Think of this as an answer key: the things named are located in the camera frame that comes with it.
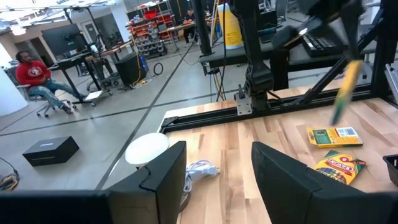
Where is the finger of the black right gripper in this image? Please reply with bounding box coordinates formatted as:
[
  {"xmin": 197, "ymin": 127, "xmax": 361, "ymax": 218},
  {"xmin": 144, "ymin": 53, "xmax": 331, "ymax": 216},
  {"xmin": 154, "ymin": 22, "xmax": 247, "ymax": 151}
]
[
  {"xmin": 340, "ymin": 1, "xmax": 365, "ymax": 63},
  {"xmin": 272, "ymin": 18, "xmax": 312, "ymax": 50}
]

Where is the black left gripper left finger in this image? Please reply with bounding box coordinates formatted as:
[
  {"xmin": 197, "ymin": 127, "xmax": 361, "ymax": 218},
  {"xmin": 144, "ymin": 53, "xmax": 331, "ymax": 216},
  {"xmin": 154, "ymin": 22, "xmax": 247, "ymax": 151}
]
[{"xmin": 107, "ymin": 140, "xmax": 188, "ymax": 224}]

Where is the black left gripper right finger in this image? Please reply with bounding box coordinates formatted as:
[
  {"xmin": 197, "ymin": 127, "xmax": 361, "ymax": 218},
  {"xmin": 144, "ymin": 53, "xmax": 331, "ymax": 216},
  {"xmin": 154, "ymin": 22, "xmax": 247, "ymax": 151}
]
[{"xmin": 251, "ymin": 141, "xmax": 370, "ymax": 224}]

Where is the dark grey desk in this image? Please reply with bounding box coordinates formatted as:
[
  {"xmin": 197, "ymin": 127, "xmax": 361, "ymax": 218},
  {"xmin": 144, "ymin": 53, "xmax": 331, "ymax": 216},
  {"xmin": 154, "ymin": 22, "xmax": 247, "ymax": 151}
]
[{"xmin": 270, "ymin": 39, "xmax": 377, "ymax": 91}]

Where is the black keyboard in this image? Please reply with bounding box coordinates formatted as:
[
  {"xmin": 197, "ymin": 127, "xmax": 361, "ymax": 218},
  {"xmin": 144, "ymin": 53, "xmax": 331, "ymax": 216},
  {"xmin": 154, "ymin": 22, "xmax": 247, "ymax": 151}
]
[{"xmin": 303, "ymin": 34, "xmax": 346, "ymax": 58}]

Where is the white bulb lamp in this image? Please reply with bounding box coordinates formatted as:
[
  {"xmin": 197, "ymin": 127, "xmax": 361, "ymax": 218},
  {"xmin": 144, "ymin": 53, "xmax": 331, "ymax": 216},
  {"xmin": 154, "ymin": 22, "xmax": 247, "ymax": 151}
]
[{"xmin": 124, "ymin": 133, "xmax": 191, "ymax": 213}]

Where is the yellow plastic jug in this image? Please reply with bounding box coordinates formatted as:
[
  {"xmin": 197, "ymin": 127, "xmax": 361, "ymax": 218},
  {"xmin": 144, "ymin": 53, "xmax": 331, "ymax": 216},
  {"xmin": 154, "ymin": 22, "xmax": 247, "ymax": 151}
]
[{"xmin": 217, "ymin": 2, "xmax": 245, "ymax": 50}]

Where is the grey side table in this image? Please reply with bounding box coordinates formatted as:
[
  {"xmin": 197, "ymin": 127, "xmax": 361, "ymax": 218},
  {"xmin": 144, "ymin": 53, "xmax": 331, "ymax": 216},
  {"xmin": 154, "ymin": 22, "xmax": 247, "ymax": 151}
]
[{"xmin": 198, "ymin": 40, "xmax": 274, "ymax": 69}]

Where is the black pole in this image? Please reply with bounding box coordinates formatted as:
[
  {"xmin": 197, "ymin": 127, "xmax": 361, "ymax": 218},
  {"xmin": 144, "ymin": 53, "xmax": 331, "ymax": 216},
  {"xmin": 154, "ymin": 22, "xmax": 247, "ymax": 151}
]
[{"xmin": 190, "ymin": 0, "xmax": 213, "ymax": 57}]

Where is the person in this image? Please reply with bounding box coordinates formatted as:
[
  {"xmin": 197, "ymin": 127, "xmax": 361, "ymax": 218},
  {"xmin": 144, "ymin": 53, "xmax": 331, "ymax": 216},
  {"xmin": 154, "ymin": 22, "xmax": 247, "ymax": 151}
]
[
  {"xmin": 182, "ymin": 9, "xmax": 200, "ymax": 44},
  {"xmin": 15, "ymin": 51, "xmax": 78, "ymax": 115}
]

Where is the black perforated basket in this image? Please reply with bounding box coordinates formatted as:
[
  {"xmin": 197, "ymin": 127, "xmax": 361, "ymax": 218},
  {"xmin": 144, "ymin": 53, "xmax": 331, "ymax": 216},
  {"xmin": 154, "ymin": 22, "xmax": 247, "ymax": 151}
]
[{"xmin": 382, "ymin": 154, "xmax": 398, "ymax": 188}]

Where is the black box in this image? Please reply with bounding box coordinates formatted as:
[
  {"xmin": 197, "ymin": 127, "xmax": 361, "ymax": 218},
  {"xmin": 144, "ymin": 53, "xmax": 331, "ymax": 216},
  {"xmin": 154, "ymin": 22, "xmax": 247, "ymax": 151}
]
[{"xmin": 22, "ymin": 136, "xmax": 80, "ymax": 167}]

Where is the black computer tower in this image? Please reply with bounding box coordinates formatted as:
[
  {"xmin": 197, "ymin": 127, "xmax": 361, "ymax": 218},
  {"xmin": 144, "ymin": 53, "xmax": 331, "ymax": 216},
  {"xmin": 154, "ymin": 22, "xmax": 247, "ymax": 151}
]
[{"xmin": 114, "ymin": 51, "xmax": 150, "ymax": 87}]

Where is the shelf with red bins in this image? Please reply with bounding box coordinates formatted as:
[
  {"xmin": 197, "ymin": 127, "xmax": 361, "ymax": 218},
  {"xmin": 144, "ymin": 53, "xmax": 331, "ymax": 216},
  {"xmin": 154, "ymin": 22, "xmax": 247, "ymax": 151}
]
[{"xmin": 126, "ymin": 9, "xmax": 175, "ymax": 60}]

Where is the grey office chair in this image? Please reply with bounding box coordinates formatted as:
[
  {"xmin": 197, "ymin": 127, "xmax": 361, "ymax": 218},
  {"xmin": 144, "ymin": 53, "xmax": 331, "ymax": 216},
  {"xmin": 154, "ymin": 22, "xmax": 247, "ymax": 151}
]
[{"xmin": 12, "ymin": 67, "xmax": 58, "ymax": 119}]

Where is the black monitor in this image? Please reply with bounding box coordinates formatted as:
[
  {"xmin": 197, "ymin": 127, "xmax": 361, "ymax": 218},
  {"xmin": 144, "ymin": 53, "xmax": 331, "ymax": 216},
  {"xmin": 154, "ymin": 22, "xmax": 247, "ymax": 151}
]
[{"xmin": 41, "ymin": 23, "xmax": 88, "ymax": 60}]

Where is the white power cable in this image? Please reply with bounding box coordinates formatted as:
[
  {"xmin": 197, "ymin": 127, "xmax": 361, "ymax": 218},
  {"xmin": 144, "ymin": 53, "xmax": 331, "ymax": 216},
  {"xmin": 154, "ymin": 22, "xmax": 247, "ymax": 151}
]
[{"xmin": 183, "ymin": 159, "xmax": 221, "ymax": 194}]

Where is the grey mounting bracket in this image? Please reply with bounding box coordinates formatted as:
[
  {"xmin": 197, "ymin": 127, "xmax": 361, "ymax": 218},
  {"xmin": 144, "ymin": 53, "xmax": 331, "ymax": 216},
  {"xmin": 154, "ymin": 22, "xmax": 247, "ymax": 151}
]
[{"xmin": 234, "ymin": 91, "xmax": 253, "ymax": 116}]

